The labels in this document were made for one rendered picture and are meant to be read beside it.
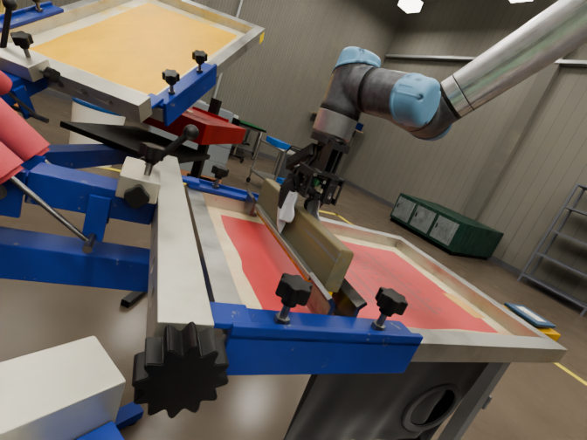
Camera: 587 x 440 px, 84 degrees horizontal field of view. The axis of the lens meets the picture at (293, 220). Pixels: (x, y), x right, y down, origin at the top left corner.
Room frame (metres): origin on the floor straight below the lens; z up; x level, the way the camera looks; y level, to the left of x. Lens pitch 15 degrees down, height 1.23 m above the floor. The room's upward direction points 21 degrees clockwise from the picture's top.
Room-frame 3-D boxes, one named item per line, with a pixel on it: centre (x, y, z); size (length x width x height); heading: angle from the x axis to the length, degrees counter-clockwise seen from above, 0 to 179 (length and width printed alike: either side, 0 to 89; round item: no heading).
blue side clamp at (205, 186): (0.89, 0.16, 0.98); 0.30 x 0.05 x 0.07; 118
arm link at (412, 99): (0.59, -0.10, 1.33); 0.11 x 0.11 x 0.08; 52
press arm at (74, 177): (0.50, 0.31, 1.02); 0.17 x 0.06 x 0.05; 118
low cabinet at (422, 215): (7.24, -3.14, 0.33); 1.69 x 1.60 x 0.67; 37
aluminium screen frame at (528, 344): (0.76, -0.18, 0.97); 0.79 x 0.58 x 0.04; 118
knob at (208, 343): (0.23, 0.05, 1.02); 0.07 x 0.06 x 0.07; 118
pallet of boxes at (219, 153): (4.70, 1.82, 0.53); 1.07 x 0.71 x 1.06; 119
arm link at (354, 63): (0.64, -0.01, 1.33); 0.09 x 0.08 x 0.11; 52
